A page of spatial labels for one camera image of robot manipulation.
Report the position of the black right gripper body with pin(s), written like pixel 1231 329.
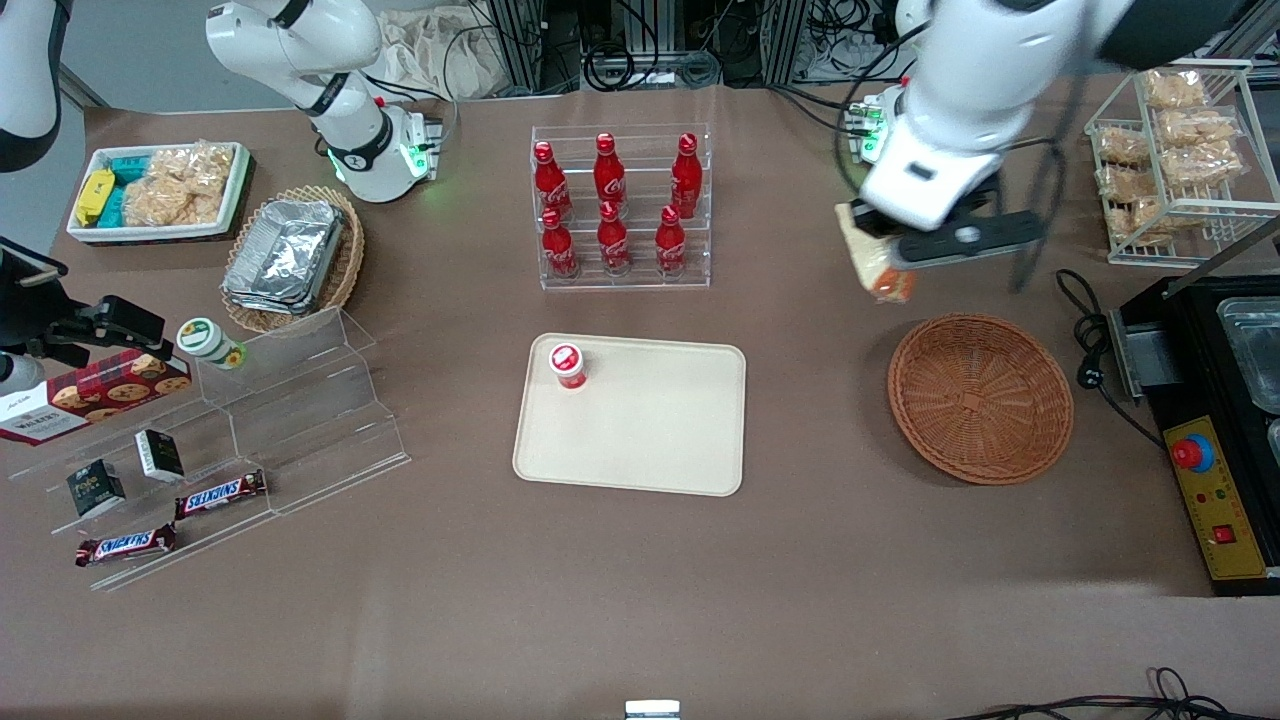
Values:
pixel 30 305

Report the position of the triangular sandwich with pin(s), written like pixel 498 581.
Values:
pixel 875 272

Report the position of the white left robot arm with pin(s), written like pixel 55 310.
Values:
pixel 1000 60

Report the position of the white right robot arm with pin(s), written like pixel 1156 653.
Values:
pixel 350 140

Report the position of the round brown wicker basket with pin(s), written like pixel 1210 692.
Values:
pixel 980 400

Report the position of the oval tan wicker basket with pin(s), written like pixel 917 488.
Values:
pixel 345 270

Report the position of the black sandwich press machine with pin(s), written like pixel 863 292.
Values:
pixel 1190 340

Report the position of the beige plastic tray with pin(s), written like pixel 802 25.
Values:
pixel 650 430

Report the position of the red tartan cookie box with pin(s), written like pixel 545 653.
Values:
pixel 100 395

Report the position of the green lid white cup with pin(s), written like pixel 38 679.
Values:
pixel 200 338

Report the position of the white rectangular plastic bin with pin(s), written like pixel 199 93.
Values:
pixel 160 233

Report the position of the teal snack packet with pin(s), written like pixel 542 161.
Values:
pixel 128 168
pixel 112 208

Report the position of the yellow snack packet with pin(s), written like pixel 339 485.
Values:
pixel 95 195

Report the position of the small black carton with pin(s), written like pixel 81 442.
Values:
pixel 95 490
pixel 160 455

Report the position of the clear rice cracker bag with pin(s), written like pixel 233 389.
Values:
pixel 175 190

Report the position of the fried snack bag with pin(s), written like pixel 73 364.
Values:
pixel 1122 147
pixel 1200 165
pixel 1175 90
pixel 1140 220
pixel 1125 183
pixel 1200 128

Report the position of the stacked foil containers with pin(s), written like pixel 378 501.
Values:
pixel 285 255

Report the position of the snickers chocolate bar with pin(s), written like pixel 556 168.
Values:
pixel 220 494
pixel 125 545

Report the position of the red cola bottle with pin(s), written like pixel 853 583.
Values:
pixel 610 175
pixel 613 245
pixel 686 180
pixel 550 185
pixel 670 245
pixel 558 250

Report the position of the clear acrylic stepped shelf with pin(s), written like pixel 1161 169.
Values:
pixel 300 420

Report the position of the clear acrylic bottle rack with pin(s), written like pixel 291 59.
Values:
pixel 645 268

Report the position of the steel fryer pan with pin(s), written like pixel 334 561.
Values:
pixel 1255 350

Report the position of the red emergency stop button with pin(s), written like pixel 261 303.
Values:
pixel 1192 453

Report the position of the red lid yogurt cup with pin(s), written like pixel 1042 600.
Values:
pixel 567 362

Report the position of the beige cloth bag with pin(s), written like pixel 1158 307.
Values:
pixel 430 55

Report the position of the aluminium frame post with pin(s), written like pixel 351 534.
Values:
pixel 518 45
pixel 787 40

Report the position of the white metal bracket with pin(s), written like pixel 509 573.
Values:
pixel 652 710

